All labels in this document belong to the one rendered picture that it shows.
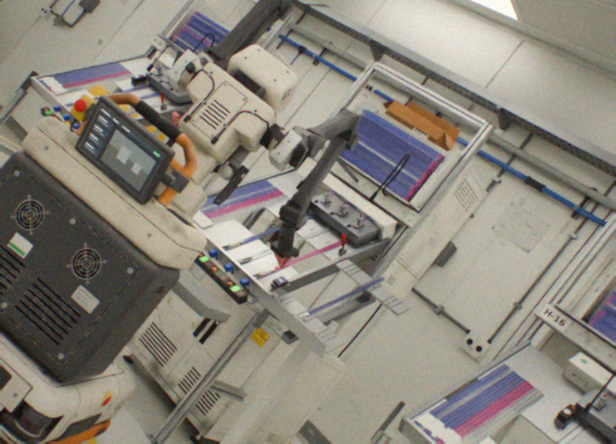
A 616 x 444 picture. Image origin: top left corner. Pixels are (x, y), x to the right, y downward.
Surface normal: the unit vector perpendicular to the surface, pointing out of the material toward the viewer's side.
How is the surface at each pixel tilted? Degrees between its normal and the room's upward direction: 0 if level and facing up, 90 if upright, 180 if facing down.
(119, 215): 90
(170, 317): 90
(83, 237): 90
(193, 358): 90
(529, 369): 45
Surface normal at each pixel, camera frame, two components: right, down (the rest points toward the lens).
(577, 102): -0.45, -0.39
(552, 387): 0.13, -0.83
